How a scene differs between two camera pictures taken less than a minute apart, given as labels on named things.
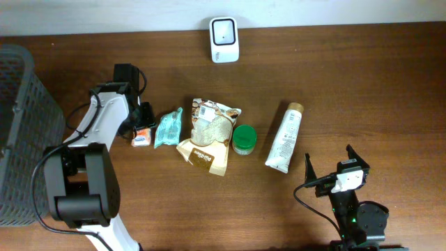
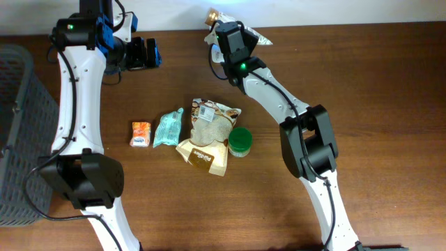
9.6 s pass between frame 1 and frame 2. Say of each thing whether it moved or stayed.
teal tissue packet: stayed
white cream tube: moved
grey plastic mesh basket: stayed
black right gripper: moved
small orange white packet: stayed
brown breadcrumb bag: stayed
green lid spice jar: moved
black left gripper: moved
